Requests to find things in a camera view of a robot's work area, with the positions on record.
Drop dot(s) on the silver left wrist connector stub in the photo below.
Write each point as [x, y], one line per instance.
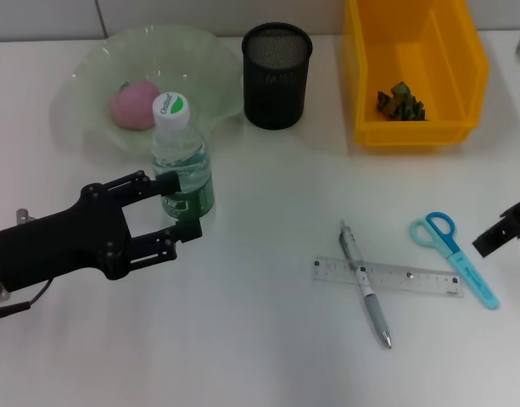
[24, 215]

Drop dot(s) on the yellow plastic bin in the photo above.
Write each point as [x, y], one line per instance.
[412, 131]

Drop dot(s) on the pink toy peach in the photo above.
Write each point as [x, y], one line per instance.
[132, 106]

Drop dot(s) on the clear plastic ruler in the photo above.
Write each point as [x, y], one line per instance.
[412, 280]

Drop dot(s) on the green glass fruit plate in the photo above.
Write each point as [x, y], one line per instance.
[200, 68]

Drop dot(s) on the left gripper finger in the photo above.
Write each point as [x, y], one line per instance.
[166, 182]
[187, 231]

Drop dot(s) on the black mesh pen holder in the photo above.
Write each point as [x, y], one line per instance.
[274, 93]

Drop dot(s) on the blue scissors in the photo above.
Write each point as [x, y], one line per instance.
[476, 280]

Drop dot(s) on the clear water bottle green label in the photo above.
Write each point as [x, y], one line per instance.
[179, 148]

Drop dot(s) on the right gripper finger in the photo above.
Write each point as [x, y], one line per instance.
[493, 239]

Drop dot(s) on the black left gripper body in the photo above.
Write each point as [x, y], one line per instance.
[64, 246]

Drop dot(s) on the grey white ballpoint pen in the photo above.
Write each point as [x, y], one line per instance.
[374, 305]

